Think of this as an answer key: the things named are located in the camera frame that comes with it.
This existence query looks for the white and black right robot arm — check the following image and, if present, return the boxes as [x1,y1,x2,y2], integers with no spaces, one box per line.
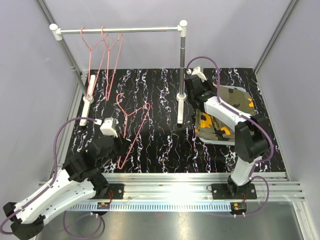
[184,74,273,199]

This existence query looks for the aluminium mounting rail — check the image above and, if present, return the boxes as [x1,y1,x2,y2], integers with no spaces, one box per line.
[34,171,306,213]

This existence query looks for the white plastic basket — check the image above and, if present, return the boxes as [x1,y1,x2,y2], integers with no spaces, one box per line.
[194,85,256,145]

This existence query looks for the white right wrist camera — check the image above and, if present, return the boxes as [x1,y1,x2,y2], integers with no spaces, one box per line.
[186,66,208,83]

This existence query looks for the black marble pattern mat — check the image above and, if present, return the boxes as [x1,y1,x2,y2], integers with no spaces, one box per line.
[59,67,287,174]

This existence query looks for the yellow and grey camouflage trousers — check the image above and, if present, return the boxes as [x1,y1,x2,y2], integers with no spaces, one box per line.
[204,97,251,132]

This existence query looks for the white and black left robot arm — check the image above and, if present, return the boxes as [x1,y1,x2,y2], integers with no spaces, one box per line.
[3,136,131,240]

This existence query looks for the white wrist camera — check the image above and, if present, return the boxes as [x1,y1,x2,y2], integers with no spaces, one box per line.
[186,66,208,83]
[95,117,119,138]

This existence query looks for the metal clothes rack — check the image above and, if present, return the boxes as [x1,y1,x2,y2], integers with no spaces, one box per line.
[49,20,188,128]

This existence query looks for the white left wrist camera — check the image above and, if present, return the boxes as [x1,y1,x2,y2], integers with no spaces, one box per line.
[95,117,119,138]

